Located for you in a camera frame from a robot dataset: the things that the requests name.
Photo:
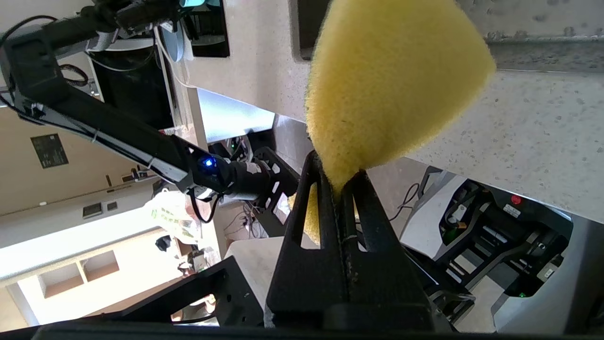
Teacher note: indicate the yellow green sponge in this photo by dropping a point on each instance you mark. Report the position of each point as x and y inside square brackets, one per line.
[387, 71]

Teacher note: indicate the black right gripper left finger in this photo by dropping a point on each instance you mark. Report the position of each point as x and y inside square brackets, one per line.
[306, 283]

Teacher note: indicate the dark wall plaque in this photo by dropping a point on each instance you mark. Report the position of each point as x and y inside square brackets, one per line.
[49, 151]

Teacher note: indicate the grey wall switch panel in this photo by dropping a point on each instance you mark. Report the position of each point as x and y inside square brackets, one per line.
[92, 210]

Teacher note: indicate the beige open wall shelf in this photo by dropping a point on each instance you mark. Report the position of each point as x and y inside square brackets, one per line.
[61, 283]

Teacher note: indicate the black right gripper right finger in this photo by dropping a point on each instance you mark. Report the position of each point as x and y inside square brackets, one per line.
[382, 283]

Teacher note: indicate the white green plastic bag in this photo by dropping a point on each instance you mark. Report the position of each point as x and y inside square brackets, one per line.
[170, 217]

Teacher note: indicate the stainless steel sink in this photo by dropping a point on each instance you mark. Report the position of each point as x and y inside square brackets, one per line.
[309, 28]

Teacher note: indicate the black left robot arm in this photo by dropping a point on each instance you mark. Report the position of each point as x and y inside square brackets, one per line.
[118, 132]

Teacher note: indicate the pale blue round disc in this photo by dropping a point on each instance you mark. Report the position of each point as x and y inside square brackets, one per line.
[173, 42]

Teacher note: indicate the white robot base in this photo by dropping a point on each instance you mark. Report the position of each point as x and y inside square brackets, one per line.
[557, 293]

